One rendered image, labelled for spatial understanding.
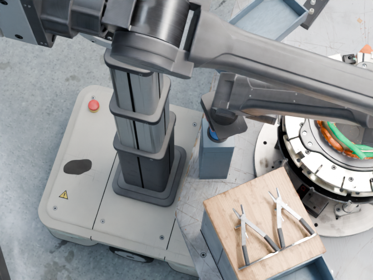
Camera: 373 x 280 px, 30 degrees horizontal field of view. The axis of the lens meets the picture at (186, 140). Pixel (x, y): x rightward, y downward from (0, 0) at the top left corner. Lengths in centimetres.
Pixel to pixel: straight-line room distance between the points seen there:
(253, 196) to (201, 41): 71
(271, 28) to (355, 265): 61
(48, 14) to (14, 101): 197
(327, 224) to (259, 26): 51
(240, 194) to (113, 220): 88
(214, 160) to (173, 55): 85
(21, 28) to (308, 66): 34
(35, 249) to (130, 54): 184
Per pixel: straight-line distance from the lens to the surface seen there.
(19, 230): 260
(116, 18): 79
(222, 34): 82
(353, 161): 150
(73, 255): 255
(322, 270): 152
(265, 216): 147
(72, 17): 80
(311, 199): 173
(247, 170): 179
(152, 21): 79
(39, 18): 80
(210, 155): 159
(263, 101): 116
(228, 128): 141
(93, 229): 229
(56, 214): 232
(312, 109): 108
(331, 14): 201
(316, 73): 85
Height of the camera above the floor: 249
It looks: 71 degrees down
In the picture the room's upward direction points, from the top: 2 degrees clockwise
